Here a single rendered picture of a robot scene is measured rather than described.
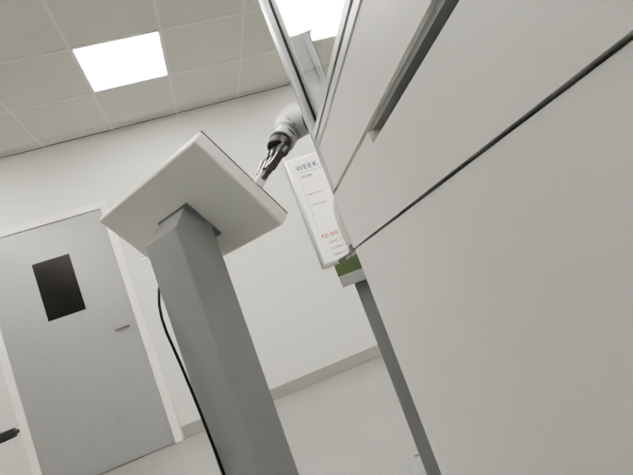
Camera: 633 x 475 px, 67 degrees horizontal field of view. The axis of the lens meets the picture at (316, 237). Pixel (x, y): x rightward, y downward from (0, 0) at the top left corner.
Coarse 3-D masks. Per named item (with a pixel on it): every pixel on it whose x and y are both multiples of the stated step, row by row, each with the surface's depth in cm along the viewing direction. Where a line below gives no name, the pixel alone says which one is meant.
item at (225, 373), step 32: (192, 224) 127; (160, 256) 129; (192, 256) 124; (160, 288) 131; (192, 288) 122; (224, 288) 128; (192, 320) 124; (224, 320) 124; (192, 352) 126; (224, 352) 121; (192, 384) 128; (224, 384) 119; (256, 384) 124; (224, 416) 121; (256, 416) 121; (224, 448) 123; (256, 448) 118; (288, 448) 125
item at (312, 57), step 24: (288, 0) 100; (312, 0) 85; (336, 0) 73; (288, 24) 107; (312, 24) 90; (336, 24) 77; (288, 48) 116; (312, 48) 96; (312, 72) 102; (312, 96) 109
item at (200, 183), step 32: (192, 160) 118; (224, 160) 118; (128, 192) 137; (160, 192) 129; (192, 192) 126; (224, 192) 123; (256, 192) 123; (128, 224) 142; (160, 224) 137; (224, 224) 132; (256, 224) 128
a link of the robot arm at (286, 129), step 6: (276, 126) 160; (282, 126) 159; (288, 126) 160; (294, 126) 161; (276, 132) 158; (282, 132) 158; (288, 132) 159; (294, 132) 160; (288, 138) 159; (294, 138) 160; (294, 144) 161
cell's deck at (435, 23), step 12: (444, 0) 44; (456, 0) 45; (432, 12) 47; (444, 12) 46; (432, 24) 48; (444, 24) 49; (420, 36) 51; (432, 36) 50; (420, 48) 52; (408, 60) 56; (420, 60) 56; (408, 72) 58; (396, 84) 61; (408, 84) 62; (396, 96) 64; (384, 108) 68; (384, 120) 73
